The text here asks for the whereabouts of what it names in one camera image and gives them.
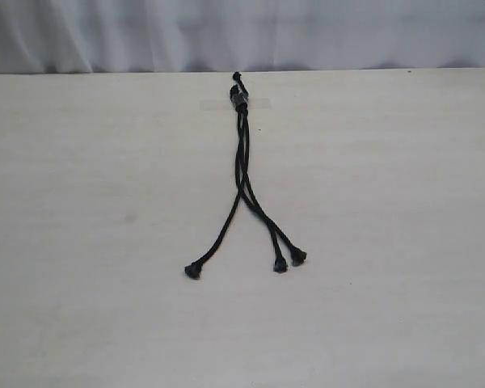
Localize white curtain backdrop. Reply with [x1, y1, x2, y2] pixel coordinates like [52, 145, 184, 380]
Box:
[0, 1, 485, 74]

